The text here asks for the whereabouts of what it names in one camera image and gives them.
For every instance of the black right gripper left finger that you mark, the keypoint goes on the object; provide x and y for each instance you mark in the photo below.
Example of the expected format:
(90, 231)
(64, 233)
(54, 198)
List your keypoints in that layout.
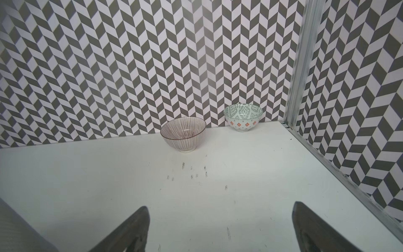
(130, 236)

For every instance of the red striped ceramic bowl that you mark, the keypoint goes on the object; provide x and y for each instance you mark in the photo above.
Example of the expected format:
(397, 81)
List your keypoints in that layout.
(184, 134)

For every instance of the green patterned ceramic bowl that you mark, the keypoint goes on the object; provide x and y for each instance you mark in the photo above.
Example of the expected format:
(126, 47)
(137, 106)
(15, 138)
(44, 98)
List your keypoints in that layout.
(243, 117)

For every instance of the aluminium corner frame post right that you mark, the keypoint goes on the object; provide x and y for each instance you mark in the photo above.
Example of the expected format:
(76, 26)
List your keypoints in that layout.
(307, 40)

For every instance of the glass jar with mung beans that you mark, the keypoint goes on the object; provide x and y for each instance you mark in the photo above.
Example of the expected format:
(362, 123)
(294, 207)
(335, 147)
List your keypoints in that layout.
(18, 236)

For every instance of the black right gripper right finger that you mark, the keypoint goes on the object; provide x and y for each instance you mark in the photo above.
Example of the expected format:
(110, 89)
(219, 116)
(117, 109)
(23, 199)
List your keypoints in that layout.
(315, 235)

